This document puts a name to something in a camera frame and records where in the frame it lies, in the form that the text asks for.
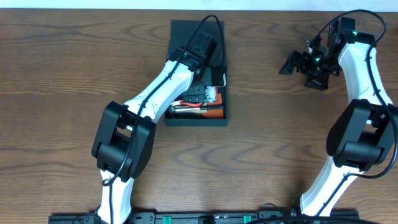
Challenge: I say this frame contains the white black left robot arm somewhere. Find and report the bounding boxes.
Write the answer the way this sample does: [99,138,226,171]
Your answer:
[91,47,215,223]

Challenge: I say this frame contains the blue precision screwdriver set case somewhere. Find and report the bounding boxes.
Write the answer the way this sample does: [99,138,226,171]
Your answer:
[205,86,218,103]

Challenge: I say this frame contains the black handled claw hammer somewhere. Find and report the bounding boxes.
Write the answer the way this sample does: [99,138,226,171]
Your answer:
[168,106,224,113]

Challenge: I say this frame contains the orange handled pliers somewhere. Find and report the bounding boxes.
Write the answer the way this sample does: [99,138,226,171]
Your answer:
[171,101,215,108]

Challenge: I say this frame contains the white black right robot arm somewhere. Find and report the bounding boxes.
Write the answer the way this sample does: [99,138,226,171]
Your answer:
[279,28,397,217]

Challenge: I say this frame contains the orange scraper with wooden handle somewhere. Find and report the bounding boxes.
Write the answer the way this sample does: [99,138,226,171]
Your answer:
[167,93,224,119]

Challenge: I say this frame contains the dark green box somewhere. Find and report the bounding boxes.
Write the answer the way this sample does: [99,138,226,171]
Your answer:
[165,21,228,126]

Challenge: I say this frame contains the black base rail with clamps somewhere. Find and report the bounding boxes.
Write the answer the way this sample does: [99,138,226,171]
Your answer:
[48,203,360,224]

